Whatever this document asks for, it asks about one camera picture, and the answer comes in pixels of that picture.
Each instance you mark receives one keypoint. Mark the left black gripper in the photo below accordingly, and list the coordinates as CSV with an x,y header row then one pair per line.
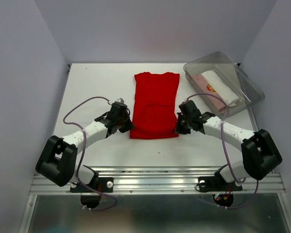
x,y
129,126

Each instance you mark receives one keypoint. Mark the red t-shirt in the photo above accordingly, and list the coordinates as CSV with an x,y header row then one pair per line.
x,y
154,107

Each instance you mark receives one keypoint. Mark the rolled pink t-shirt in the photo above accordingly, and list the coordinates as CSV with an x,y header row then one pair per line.
x,y
211,98

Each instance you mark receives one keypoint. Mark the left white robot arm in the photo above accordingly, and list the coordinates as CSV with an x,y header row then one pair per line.
x,y
57,161

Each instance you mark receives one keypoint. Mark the rolled white t-shirt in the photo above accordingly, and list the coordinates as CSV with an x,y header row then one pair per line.
x,y
224,91

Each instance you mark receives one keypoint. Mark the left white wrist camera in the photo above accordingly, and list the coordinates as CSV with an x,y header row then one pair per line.
x,y
119,100

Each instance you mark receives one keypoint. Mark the clear plastic bin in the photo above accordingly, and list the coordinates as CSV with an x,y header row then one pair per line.
x,y
231,75

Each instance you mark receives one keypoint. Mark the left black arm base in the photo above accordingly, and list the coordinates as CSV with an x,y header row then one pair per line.
x,y
93,180

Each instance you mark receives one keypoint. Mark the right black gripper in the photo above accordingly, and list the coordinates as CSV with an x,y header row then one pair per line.
x,y
178,129

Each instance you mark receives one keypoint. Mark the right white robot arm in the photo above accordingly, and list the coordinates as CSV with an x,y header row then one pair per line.
x,y
259,153

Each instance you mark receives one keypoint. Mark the aluminium mounting rail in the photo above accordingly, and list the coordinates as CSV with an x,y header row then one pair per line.
x,y
157,180

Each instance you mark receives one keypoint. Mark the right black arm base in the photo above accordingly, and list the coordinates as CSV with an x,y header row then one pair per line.
x,y
216,183

